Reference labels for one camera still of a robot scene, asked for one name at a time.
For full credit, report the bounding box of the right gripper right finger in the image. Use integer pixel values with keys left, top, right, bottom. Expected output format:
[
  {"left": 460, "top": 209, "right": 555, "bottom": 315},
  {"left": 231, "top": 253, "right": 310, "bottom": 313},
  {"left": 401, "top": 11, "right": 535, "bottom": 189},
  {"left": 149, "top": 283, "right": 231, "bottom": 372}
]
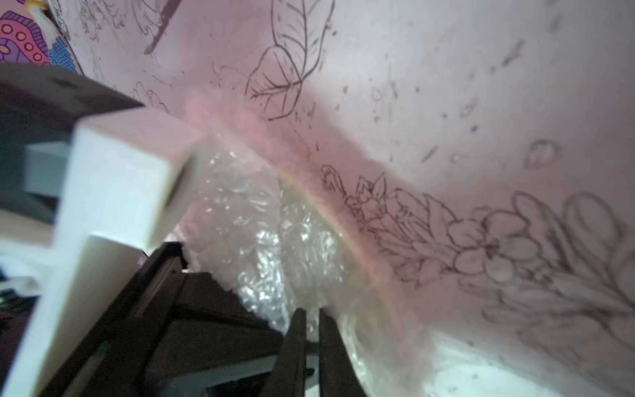
[{"left": 318, "top": 309, "right": 366, "bottom": 397}]

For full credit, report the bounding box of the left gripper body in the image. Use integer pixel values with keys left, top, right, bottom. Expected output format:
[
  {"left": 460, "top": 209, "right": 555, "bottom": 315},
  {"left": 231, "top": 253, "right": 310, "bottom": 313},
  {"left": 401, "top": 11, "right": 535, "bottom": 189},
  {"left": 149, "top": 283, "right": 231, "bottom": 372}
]
[{"left": 42, "top": 243, "right": 284, "bottom": 396}]

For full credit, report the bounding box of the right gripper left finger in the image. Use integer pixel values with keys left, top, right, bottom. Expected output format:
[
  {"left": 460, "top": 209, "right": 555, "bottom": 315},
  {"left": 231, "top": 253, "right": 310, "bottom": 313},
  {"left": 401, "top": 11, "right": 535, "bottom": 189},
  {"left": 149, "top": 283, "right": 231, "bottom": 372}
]
[{"left": 260, "top": 309, "right": 307, "bottom": 397}]

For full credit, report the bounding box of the clear bubble wrap sheet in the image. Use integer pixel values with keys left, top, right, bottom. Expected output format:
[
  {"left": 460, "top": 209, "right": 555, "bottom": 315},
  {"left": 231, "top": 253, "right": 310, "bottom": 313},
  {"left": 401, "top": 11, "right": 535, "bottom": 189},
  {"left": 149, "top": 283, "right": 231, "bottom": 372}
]
[{"left": 172, "top": 89, "right": 431, "bottom": 396}]

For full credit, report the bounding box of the blue work glove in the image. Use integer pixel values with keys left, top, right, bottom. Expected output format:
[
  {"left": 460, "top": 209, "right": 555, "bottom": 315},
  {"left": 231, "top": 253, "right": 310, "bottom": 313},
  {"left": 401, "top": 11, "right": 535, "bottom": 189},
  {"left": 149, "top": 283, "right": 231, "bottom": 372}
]
[{"left": 26, "top": 0, "right": 83, "bottom": 74}]

